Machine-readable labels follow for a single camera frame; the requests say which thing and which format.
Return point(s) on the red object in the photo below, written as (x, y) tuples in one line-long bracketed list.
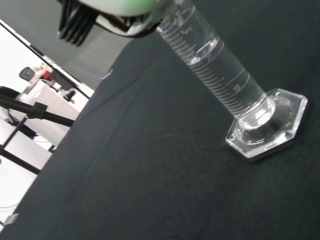
[(46, 74)]

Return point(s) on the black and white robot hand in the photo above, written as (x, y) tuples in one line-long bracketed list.
[(120, 12)]

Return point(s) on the white cabinet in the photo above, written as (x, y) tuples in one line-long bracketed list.
[(57, 100)]

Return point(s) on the black tripod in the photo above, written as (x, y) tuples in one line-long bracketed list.
[(37, 110)]

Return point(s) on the black bench cloth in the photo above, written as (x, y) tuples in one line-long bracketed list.
[(150, 162)]

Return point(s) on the clear cloth clip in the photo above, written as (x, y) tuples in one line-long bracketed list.
[(11, 219), (107, 74)]

